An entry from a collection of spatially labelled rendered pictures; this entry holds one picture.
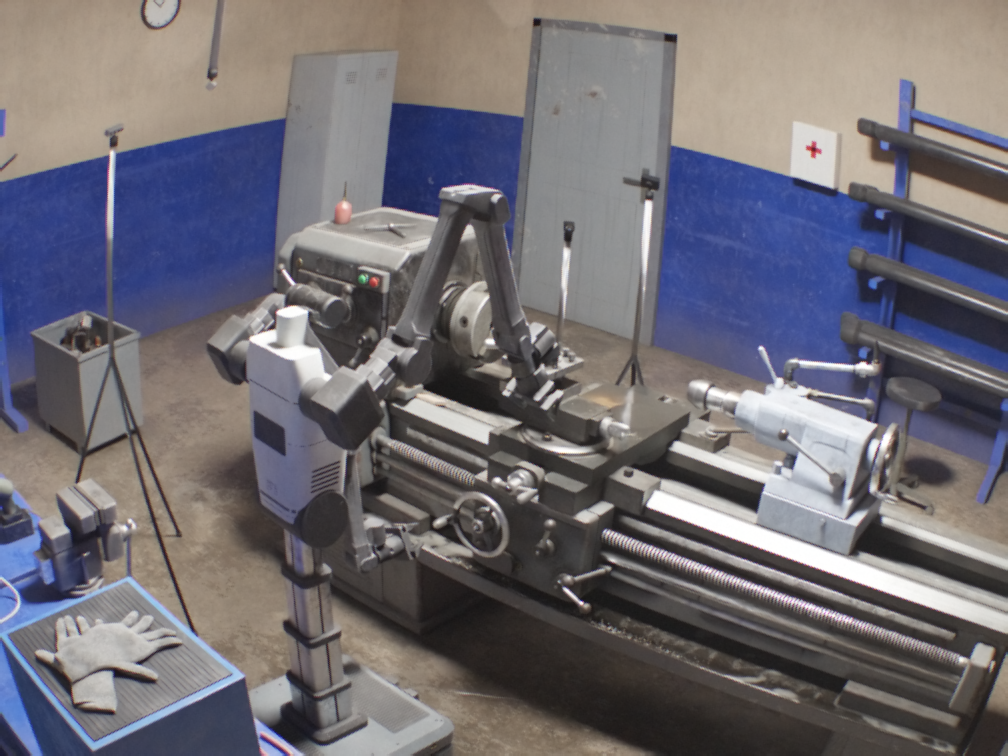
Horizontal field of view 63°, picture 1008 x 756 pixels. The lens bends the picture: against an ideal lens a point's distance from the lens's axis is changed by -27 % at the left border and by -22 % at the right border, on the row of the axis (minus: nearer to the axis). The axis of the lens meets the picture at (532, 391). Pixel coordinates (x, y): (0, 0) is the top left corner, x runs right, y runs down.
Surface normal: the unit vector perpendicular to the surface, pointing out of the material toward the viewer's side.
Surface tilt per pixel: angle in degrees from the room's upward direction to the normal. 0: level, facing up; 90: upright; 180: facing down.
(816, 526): 90
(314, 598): 90
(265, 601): 0
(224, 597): 0
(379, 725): 0
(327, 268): 90
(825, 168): 90
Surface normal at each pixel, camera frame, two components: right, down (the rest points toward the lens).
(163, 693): 0.08, -0.92
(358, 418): 0.76, 0.30
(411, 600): -0.59, 0.26
